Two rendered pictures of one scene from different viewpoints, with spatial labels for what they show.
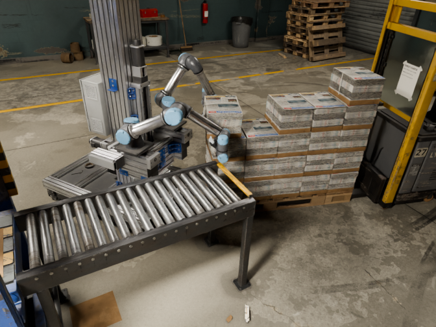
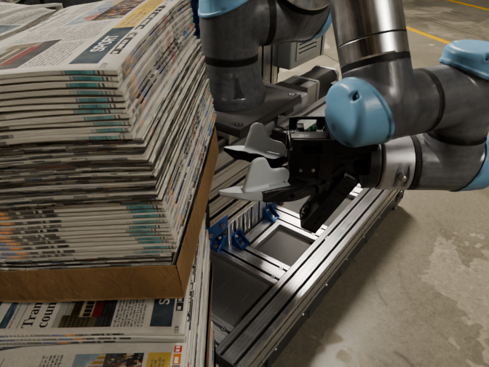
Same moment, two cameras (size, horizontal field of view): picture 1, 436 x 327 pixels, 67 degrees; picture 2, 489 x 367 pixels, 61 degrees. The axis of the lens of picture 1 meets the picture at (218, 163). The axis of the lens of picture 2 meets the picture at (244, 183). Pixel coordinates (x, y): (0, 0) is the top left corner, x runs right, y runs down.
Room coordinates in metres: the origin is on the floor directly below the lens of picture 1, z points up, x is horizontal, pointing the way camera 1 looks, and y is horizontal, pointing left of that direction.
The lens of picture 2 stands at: (2.94, -0.39, 1.16)
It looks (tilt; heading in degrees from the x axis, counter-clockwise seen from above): 33 degrees down; 101
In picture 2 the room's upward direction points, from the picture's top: straight up
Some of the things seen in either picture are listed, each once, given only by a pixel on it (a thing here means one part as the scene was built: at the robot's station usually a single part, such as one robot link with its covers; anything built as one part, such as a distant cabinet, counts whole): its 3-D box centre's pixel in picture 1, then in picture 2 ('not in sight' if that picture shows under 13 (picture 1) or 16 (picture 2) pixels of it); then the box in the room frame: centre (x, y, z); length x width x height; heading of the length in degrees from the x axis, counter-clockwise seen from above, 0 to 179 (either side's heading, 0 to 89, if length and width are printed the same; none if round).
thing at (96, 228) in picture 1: (95, 222); not in sight; (1.45, 0.70, 0.77); 0.47 x 0.05 x 0.05; 30
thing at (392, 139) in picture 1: (406, 154); not in sight; (3.05, -1.98, 0.40); 0.69 x 0.55 x 0.80; 12
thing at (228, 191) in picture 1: (222, 185); not in sight; (1.86, -0.04, 0.77); 0.47 x 0.05 x 0.05; 30
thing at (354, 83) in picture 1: (341, 138); not in sight; (2.88, -1.19, 0.65); 0.39 x 0.30 x 1.29; 12
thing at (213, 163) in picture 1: (128, 191); not in sight; (1.80, 0.59, 0.74); 1.34 x 0.05 x 0.12; 120
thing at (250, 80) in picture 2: not in sight; (230, 75); (2.75, 0.45, 0.87); 0.15 x 0.15 x 0.10
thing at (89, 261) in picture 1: (154, 239); not in sight; (1.36, 0.35, 0.74); 1.34 x 0.05 x 0.12; 120
